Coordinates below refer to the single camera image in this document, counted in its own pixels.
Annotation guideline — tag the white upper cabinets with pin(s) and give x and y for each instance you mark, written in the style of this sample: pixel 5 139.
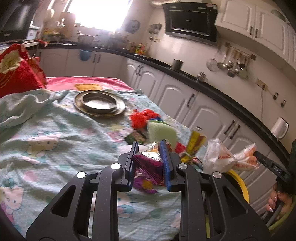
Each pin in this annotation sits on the white upper cabinets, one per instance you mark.
pixel 257 30

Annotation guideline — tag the white lower cabinets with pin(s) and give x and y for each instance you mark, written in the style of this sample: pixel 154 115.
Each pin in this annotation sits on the white lower cabinets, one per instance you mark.
pixel 177 94

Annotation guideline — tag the round metal plate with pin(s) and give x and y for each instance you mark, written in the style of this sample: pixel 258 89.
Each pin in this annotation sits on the round metal plate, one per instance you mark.
pixel 78 104

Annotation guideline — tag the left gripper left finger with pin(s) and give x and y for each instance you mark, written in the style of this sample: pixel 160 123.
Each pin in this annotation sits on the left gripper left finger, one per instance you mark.
pixel 130 166

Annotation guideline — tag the round metal pan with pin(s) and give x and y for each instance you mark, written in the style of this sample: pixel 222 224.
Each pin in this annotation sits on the round metal pan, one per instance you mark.
pixel 99 102

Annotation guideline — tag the right hand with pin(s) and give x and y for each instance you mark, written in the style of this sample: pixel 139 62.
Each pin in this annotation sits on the right hand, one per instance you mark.
pixel 283 197

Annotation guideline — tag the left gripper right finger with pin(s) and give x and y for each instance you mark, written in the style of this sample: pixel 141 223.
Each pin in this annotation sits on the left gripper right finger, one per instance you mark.
pixel 170 162

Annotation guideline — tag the green sponge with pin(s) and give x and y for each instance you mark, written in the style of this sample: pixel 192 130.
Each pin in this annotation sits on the green sponge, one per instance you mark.
pixel 159 130

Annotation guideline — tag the white cabinets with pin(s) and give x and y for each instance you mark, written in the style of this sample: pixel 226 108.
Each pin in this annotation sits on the white cabinets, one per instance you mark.
pixel 177 94
pixel 257 30

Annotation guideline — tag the steel teapot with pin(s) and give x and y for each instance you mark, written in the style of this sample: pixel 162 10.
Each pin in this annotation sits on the steel teapot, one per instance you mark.
pixel 201 77

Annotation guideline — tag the white orange plastic bag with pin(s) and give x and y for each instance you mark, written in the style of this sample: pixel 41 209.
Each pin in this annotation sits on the white orange plastic bag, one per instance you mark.
pixel 219 158

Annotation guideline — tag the hanging kitchen utensils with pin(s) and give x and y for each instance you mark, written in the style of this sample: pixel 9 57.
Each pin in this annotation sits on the hanging kitchen utensils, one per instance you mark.
pixel 235 63

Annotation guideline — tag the hello kitty tablecloth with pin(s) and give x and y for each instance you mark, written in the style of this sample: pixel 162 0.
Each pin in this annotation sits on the hello kitty tablecloth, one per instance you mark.
pixel 45 141

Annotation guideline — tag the white electric kettle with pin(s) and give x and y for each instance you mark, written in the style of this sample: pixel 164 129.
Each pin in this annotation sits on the white electric kettle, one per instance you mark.
pixel 280 128

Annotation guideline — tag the black range hood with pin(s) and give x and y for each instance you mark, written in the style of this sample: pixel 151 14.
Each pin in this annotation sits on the black range hood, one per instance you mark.
pixel 192 21

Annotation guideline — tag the blue hanging cloth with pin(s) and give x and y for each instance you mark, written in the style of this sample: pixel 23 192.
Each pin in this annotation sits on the blue hanging cloth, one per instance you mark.
pixel 85 55

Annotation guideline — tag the red plastic bag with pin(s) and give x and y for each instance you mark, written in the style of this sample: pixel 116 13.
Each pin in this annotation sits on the red plastic bag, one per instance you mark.
pixel 139 118

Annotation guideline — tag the wall power socket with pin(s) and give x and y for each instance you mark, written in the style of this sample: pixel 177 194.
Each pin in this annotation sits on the wall power socket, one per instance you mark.
pixel 261 84

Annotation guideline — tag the hanging strainer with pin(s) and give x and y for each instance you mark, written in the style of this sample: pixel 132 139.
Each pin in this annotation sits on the hanging strainer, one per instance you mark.
pixel 212 63

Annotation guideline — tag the yellow rimmed trash bin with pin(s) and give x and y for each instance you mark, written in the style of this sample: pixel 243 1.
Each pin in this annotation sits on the yellow rimmed trash bin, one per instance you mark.
pixel 212 211

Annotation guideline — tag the red floral cushion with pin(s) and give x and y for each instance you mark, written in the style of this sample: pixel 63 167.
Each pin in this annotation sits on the red floral cushion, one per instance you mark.
pixel 20 72

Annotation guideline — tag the pink red blanket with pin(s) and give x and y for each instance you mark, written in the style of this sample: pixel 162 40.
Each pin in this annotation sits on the pink red blanket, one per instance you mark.
pixel 83 83

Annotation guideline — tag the black countertop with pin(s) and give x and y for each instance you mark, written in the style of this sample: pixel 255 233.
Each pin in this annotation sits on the black countertop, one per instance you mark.
pixel 178 94

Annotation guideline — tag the condiment bottles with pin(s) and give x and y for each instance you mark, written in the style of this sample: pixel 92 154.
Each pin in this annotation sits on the condiment bottles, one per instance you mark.
pixel 139 49

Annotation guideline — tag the steel cooking pot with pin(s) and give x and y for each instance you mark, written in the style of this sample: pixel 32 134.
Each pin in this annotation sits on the steel cooking pot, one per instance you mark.
pixel 84 41

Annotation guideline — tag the yellow red snack wrapper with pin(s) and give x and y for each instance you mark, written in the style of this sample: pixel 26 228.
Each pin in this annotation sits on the yellow red snack wrapper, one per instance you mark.
pixel 196 140

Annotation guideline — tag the dark metal cup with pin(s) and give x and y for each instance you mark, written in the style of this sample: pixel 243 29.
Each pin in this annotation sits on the dark metal cup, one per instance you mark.
pixel 176 65

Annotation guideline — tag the purple snack wrapper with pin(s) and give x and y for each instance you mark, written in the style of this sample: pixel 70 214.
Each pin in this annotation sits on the purple snack wrapper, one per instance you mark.
pixel 149 173

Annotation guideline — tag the dark green snack bag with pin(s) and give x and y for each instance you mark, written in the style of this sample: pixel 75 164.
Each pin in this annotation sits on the dark green snack bag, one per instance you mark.
pixel 136 136

